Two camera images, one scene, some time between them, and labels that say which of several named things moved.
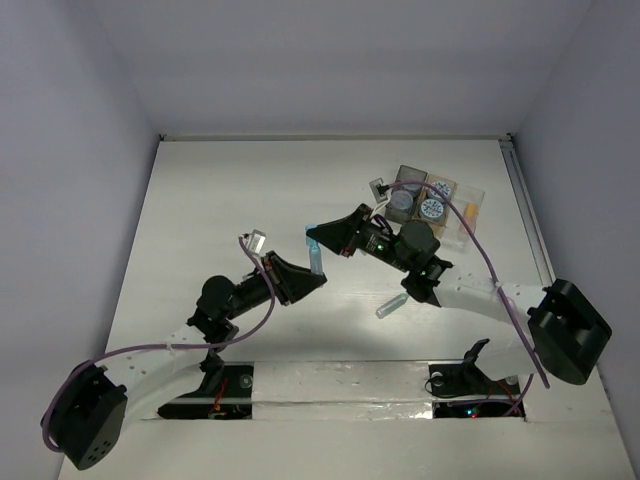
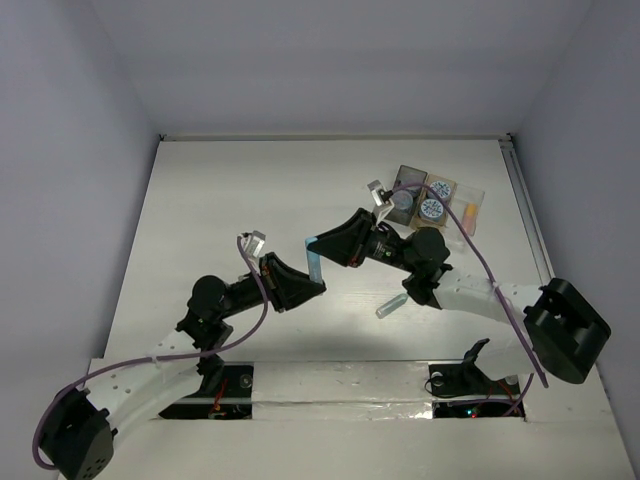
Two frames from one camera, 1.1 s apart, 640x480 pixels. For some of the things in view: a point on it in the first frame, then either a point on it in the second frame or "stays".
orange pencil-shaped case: x=470 y=217 stays
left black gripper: x=279 y=279 stays
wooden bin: x=433 y=206 stays
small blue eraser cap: x=309 y=240 → x=310 y=254
